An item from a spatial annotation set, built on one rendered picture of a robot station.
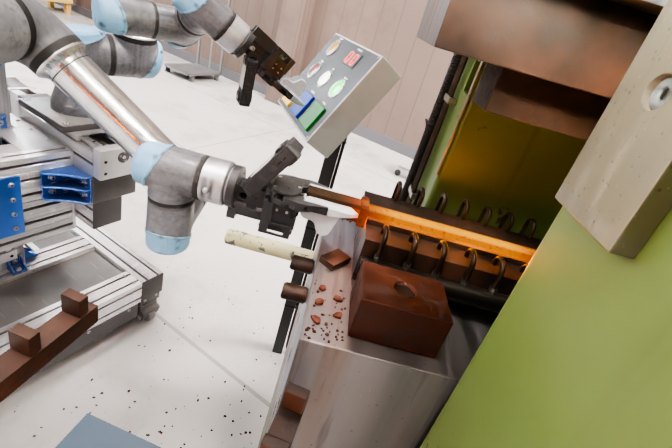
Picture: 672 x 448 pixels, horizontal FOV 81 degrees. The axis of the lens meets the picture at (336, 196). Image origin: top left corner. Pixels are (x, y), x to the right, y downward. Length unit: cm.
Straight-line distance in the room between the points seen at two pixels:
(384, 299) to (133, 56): 105
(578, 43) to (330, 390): 52
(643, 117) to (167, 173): 58
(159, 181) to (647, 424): 62
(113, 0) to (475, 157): 78
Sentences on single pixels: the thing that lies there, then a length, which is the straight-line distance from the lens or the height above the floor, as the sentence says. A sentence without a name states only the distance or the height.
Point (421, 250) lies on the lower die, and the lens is 62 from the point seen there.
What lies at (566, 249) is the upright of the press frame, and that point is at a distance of 41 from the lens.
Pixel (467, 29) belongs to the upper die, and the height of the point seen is 130.
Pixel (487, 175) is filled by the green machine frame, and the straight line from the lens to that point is 86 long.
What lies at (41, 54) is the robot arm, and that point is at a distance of 83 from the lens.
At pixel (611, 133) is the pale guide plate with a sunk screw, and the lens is 37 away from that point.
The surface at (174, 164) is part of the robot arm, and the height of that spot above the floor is 100.
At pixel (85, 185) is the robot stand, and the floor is 64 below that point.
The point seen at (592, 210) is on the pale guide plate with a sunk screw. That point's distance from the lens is 36.
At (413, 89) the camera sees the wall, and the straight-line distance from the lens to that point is 433.
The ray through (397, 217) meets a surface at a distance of 65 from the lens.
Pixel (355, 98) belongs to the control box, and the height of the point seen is 109.
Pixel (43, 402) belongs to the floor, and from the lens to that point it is 162.
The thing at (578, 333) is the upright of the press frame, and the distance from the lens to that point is 38.
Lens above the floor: 129
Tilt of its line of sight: 26 degrees down
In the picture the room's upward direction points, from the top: 17 degrees clockwise
